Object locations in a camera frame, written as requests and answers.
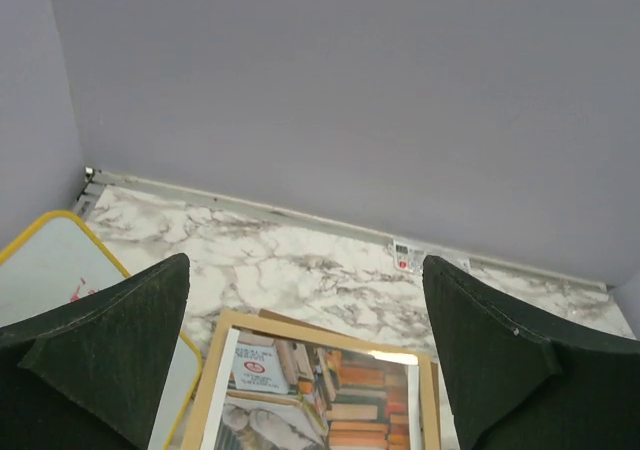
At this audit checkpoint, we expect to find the yellow-rimmed whiteboard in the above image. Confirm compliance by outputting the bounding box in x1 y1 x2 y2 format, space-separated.
1 211 203 449

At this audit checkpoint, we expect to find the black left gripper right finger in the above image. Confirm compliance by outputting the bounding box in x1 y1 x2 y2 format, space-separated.
423 256 639 449

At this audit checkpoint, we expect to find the cat and books photo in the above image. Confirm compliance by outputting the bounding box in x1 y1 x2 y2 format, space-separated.
201 328 424 449

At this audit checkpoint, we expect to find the brown frame backing board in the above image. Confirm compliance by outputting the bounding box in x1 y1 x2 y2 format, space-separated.
259 310 442 449

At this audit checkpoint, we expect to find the white sticker label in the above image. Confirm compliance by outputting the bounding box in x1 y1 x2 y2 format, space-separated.
390 239 471 274

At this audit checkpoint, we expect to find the aluminium back rail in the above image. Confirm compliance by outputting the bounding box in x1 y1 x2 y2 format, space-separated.
81 166 612 293

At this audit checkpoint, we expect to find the light wooden picture frame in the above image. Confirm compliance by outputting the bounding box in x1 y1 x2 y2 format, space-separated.
180 309 442 450

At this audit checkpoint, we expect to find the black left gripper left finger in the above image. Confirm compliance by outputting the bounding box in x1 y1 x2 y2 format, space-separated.
1 253 190 449

